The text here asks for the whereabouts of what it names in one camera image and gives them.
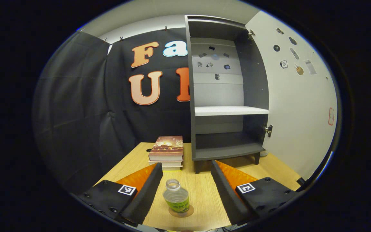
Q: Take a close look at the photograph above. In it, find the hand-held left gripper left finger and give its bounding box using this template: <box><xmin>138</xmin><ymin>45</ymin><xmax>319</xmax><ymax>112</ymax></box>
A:
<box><xmin>78</xmin><ymin>163</ymin><xmax>164</xmax><ymax>227</ymax></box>

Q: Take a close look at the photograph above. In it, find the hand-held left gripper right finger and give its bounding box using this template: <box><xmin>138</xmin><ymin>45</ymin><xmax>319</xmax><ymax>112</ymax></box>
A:
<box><xmin>211</xmin><ymin>159</ymin><xmax>302</xmax><ymax>226</ymax></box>

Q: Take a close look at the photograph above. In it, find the clear green label bottle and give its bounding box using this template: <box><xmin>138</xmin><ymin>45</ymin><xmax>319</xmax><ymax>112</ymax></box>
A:
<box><xmin>162</xmin><ymin>179</ymin><xmax>190</xmax><ymax>213</ymax></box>

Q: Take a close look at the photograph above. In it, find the round brown coaster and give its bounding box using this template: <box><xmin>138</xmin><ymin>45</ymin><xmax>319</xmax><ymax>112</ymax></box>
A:
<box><xmin>168</xmin><ymin>205</ymin><xmax>195</xmax><ymax>218</ymax></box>

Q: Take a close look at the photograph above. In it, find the white cabinet shelf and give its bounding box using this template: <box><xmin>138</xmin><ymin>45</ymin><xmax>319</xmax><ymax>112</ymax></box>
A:
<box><xmin>194</xmin><ymin>106</ymin><xmax>270</xmax><ymax>117</ymax></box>

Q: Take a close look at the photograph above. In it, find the thin white book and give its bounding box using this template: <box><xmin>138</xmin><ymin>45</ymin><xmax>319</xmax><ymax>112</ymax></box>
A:
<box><xmin>161</xmin><ymin>160</ymin><xmax>184</xmax><ymax>171</ymax></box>

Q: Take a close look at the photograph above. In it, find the black backdrop cloth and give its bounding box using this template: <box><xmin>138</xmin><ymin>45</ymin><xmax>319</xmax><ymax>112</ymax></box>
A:
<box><xmin>33</xmin><ymin>27</ymin><xmax>194</xmax><ymax>194</ymax></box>

